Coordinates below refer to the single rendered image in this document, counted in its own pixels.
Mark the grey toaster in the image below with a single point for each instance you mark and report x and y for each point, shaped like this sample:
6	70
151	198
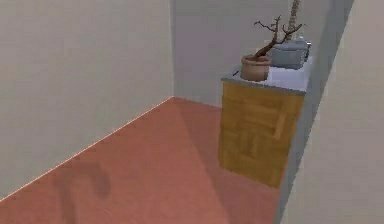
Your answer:
288	55

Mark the pale ribbed tall object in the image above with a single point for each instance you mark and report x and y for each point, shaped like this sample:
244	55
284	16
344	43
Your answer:
293	16

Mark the small dark utensil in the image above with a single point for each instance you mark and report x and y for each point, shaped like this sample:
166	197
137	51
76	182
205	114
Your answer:
236	72

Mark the bare plant in clay pot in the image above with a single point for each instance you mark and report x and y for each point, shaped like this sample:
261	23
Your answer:
255	68

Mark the wooden cupboard with grey top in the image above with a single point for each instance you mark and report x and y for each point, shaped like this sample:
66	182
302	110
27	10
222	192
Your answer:
256	133

